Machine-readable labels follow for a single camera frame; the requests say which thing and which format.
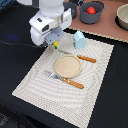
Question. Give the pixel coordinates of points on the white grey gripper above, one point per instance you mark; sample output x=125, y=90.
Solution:
x=47, y=25

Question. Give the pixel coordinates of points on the yellow toy banana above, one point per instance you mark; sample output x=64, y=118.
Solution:
x=55, y=44

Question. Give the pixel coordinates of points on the grey pot with lid handles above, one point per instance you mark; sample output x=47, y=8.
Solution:
x=90, y=18

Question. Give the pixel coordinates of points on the red toy tomato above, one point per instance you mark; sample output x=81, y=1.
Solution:
x=91, y=10

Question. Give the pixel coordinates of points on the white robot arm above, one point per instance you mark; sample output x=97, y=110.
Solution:
x=43, y=5

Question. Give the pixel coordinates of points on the round beige plate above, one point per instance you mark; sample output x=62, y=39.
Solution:
x=68, y=66

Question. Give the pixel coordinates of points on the woven beige placemat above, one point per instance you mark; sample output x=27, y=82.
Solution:
x=58, y=98

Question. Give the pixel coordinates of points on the beige bowl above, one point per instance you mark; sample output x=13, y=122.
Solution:
x=122, y=14

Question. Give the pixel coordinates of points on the grey saucepan with handle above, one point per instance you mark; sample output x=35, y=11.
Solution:
x=72, y=6

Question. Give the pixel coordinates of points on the fork with wooden handle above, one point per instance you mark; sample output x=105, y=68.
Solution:
x=66, y=80

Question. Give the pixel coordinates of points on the knife with wooden handle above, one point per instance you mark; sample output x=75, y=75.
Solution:
x=79, y=56

